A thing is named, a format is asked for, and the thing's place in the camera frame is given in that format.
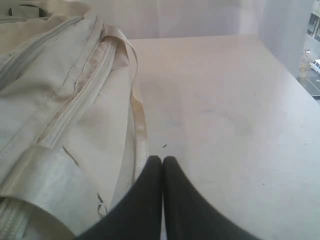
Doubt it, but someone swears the white parked car outside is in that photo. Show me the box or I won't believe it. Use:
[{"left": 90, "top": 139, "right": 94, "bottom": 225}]
[{"left": 310, "top": 59, "right": 320, "bottom": 75}]

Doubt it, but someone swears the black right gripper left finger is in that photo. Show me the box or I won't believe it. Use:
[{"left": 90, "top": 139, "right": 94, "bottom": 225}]
[{"left": 76, "top": 156, "right": 163, "bottom": 240}]

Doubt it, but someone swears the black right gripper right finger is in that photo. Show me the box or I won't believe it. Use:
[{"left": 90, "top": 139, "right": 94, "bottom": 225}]
[{"left": 163, "top": 156, "right": 255, "bottom": 240}]

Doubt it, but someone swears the cream canvas bag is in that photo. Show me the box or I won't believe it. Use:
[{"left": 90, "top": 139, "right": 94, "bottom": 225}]
[{"left": 0, "top": 0, "right": 148, "bottom": 240}]

